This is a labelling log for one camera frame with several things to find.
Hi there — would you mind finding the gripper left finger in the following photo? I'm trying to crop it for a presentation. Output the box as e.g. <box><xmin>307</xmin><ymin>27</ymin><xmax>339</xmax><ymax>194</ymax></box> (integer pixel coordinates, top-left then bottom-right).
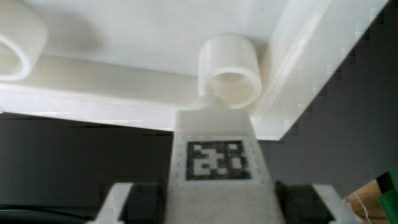
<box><xmin>86</xmin><ymin>182</ymin><xmax>163</xmax><ymax>224</ymax></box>

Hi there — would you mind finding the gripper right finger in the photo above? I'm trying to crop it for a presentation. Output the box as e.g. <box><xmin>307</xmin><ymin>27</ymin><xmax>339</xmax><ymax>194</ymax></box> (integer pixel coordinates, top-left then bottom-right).
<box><xmin>275</xmin><ymin>181</ymin><xmax>362</xmax><ymax>224</ymax></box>

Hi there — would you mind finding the white leg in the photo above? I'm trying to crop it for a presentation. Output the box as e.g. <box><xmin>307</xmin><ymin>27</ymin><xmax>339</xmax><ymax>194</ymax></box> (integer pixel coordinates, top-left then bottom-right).
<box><xmin>163</xmin><ymin>95</ymin><xmax>284</xmax><ymax>224</ymax></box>

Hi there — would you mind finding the white square tabletop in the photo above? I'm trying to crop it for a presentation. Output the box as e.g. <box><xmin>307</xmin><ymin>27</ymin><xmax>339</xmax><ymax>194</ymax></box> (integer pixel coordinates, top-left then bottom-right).
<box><xmin>0</xmin><ymin>0</ymin><xmax>388</xmax><ymax>140</ymax></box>

